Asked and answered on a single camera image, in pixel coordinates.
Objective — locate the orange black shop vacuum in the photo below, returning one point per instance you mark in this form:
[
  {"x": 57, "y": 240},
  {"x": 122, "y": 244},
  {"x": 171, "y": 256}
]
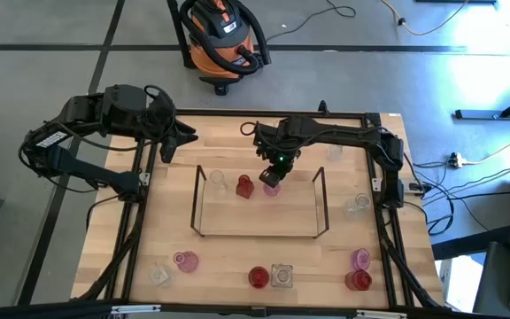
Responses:
[{"x": 224, "y": 40}]

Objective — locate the red glass bulb vase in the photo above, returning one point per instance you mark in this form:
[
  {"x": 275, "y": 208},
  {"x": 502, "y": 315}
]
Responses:
[
  {"x": 258, "y": 277},
  {"x": 244, "y": 188}
]

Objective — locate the wide pink ribbed glass jar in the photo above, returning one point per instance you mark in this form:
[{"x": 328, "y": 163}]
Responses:
[{"x": 360, "y": 259}]

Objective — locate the black overhead rig beam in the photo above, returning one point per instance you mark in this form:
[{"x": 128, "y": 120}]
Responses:
[{"x": 60, "y": 311}]

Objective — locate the clear glass carafe vase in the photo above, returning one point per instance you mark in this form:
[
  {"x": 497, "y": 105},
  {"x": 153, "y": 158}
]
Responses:
[{"x": 217, "y": 178}]

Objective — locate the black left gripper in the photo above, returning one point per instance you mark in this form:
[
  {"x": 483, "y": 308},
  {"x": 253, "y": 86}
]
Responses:
[{"x": 159, "y": 122}]

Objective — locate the large clear star-cut vase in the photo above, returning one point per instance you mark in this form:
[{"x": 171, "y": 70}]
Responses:
[{"x": 281, "y": 275}]

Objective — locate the dark grey box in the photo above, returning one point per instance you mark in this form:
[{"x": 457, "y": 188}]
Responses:
[{"x": 494, "y": 283}]

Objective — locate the red ribbed glass bottle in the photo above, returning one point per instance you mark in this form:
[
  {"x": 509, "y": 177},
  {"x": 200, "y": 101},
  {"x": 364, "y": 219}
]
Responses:
[{"x": 357, "y": 280}]

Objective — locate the black metal table frame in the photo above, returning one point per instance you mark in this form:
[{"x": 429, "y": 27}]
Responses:
[{"x": 219, "y": 111}]

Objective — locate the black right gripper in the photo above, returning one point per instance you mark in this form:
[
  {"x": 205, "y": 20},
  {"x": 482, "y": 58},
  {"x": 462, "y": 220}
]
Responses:
[{"x": 279, "y": 148}]

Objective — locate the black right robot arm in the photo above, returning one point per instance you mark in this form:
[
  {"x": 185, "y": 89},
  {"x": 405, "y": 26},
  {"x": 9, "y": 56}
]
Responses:
[{"x": 348, "y": 133}]

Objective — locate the clear glass bottle vase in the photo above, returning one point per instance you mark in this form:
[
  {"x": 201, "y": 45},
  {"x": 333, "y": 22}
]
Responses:
[{"x": 334, "y": 153}]

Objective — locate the white power strip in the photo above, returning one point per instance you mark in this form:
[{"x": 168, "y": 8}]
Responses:
[{"x": 457, "y": 160}]

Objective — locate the clear embossed round glass vase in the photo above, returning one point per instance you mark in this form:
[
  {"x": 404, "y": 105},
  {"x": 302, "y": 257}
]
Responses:
[{"x": 354, "y": 208}]

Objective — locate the clear diamond-cut square vase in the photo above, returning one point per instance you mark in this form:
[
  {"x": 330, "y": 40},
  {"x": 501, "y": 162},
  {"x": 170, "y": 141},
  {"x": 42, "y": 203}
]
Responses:
[{"x": 159, "y": 275}]

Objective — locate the tall pink ribbed glass vase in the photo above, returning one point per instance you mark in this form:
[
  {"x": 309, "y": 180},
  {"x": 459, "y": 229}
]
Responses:
[{"x": 187, "y": 262}]

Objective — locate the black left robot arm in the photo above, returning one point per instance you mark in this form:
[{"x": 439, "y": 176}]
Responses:
[{"x": 87, "y": 170}]

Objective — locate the pink glass bulb vase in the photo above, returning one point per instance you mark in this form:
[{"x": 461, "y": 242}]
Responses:
[{"x": 272, "y": 191}]

